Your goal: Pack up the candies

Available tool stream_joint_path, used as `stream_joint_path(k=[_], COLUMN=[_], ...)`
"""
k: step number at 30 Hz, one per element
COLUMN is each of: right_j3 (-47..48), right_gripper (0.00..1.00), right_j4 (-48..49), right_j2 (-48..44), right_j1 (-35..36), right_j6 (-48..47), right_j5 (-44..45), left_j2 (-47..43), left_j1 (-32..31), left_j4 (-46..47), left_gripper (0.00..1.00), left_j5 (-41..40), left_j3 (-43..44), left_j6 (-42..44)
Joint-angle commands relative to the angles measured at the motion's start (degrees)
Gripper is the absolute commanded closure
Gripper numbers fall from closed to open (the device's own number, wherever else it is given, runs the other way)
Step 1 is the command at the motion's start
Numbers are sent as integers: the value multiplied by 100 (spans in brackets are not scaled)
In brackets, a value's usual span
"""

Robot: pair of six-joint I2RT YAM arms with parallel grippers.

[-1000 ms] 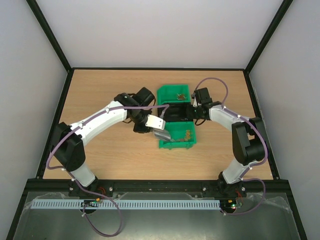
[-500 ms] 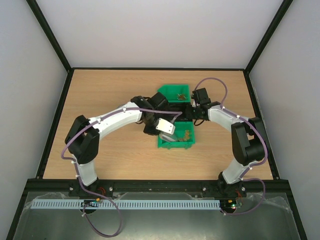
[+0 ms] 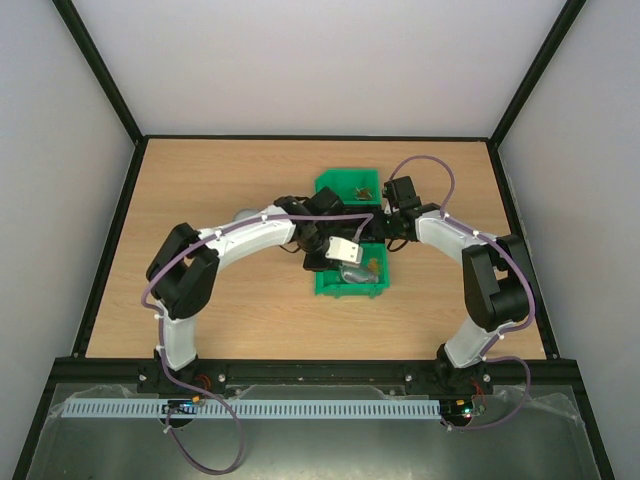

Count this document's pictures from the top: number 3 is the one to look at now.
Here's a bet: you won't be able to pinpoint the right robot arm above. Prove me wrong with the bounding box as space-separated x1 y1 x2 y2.
382 176 536 393

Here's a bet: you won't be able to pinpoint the green bin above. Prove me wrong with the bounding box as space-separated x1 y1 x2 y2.
314 168 381 205
314 243 391 298

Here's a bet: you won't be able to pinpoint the near green bin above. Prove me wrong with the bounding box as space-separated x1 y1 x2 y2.
314 243 391 298

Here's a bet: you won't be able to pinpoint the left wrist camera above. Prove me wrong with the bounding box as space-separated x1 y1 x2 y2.
325 236 363 265

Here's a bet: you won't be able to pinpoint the far bin candies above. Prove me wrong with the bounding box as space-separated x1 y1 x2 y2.
353 187 375 202

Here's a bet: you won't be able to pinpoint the grey slotted cable duct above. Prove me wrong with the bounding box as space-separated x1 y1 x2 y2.
61 398 441 420

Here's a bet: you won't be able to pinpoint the round white lid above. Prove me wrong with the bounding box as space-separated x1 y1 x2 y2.
234 209 261 221

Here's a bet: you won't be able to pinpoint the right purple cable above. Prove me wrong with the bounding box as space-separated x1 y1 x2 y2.
387 155 539 432

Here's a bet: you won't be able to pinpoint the black middle bin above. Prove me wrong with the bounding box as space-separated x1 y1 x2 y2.
340 207 393 243

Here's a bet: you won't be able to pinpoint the black enclosure frame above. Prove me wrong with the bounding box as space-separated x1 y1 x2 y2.
9 0 616 480

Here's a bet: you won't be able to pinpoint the far green bin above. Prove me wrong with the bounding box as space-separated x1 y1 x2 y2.
314 168 381 205

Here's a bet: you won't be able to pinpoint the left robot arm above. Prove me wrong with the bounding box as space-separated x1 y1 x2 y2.
141 196 374 371

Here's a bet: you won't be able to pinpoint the silver metal scoop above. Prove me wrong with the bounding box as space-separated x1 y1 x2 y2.
339 263 379 285

